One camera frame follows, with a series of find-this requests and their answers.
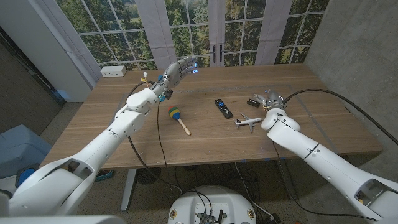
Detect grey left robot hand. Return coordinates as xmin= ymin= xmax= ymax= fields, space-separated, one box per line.
xmin=152 ymin=55 xmax=199 ymax=103

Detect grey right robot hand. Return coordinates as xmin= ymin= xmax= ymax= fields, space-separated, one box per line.
xmin=252 ymin=89 xmax=285 ymax=111

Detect black TV remote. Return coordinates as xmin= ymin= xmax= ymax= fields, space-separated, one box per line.
xmin=214 ymin=98 xmax=233 ymax=119

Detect white toy airplane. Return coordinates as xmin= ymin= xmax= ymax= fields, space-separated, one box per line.
xmin=234 ymin=113 xmax=264 ymax=133

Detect colourful wooden maraca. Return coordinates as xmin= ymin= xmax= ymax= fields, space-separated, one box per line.
xmin=167 ymin=105 xmax=192 ymax=136

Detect printed window backdrop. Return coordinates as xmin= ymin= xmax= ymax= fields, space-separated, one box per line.
xmin=27 ymin=0 xmax=330 ymax=71

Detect white power strip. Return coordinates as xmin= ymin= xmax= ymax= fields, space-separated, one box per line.
xmin=100 ymin=65 xmax=127 ymax=78

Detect dark grey table leg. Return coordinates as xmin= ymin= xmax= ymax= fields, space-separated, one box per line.
xmin=275 ymin=159 xmax=298 ymax=200

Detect black round fan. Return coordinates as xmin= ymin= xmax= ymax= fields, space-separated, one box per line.
xmin=136 ymin=167 xmax=162 ymax=185

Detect white table leg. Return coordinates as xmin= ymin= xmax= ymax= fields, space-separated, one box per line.
xmin=120 ymin=167 xmax=137 ymax=212

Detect teal plastic tray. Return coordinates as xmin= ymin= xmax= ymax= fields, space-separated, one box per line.
xmin=94 ymin=169 xmax=114 ymax=183

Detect white robot torso base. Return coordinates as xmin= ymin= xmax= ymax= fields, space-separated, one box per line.
xmin=167 ymin=185 xmax=256 ymax=224

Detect blue-grey storage bin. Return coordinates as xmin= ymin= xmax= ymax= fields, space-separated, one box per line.
xmin=0 ymin=124 xmax=53 ymax=180

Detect blue and black pad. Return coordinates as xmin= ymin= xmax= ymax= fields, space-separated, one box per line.
xmin=14 ymin=167 xmax=37 ymax=189

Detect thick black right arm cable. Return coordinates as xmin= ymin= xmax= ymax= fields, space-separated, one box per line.
xmin=282 ymin=88 xmax=398 ymax=146

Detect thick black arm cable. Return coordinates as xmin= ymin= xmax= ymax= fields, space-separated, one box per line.
xmin=126 ymin=81 xmax=183 ymax=194
xmin=282 ymin=88 xmax=398 ymax=146

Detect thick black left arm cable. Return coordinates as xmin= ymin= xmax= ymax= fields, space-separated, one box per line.
xmin=126 ymin=81 xmax=183 ymax=194

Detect tangled black floor cables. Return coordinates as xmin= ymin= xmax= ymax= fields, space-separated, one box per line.
xmin=186 ymin=162 xmax=259 ymax=203

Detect white floor cable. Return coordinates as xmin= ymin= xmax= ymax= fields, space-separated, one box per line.
xmin=233 ymin=162 xmax=275 ymax=219

